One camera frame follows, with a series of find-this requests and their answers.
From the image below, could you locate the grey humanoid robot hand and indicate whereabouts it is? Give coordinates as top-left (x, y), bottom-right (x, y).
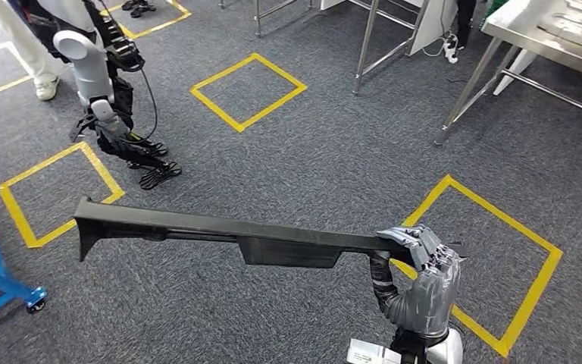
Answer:
top-left (94, 116), bottom-right (134, 154)

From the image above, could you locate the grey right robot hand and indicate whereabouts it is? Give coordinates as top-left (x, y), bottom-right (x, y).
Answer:
top-left (369, 224), bottom-right (468, 340)

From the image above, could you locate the black plastic plate frame part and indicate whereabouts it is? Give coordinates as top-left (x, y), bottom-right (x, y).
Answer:
top-left (74, 196), bottom-right (468, 268)

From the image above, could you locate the steel workbench table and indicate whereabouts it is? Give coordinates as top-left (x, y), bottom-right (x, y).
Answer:
top-left (433, 0), bottom-right (582, 146)

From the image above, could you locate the yellow floor tape square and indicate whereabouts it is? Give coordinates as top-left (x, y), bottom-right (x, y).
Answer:
top-left (189, 52), bottom-right (308, 133)
top-left (0, 141), bottom-right (125, 249)

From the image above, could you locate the person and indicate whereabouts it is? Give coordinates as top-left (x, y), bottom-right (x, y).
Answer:
top-left (455, 0), bottom-right (477, 52)
top-left (0, 0), bottom-right (68, 102)
top-left (120, 0), bottom-right (158, 19)

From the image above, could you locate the white power strip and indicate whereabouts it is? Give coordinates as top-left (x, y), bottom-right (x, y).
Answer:
top-left (443, 32), bottom-right (460, 64)

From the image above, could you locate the steel side table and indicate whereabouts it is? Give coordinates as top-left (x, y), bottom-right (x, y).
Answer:
top-left (217, 0), bottom-right (430, 96)

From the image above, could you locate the white board panel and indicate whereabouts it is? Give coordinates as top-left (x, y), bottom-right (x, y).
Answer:
top-left (406, 0), bottom-right (458, 56)

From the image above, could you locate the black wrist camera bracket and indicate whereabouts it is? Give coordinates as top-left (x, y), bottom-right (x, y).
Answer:
top-left (69, 114), bottom-right (97, 143)

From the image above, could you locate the black humanoid robot cable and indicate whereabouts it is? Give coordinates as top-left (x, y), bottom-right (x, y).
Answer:
top-left (120, 67), bottom-right (159, 146)

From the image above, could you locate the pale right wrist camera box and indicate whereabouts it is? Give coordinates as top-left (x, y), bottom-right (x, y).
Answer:
top-left (346, 339), bottom-right (402, 364)

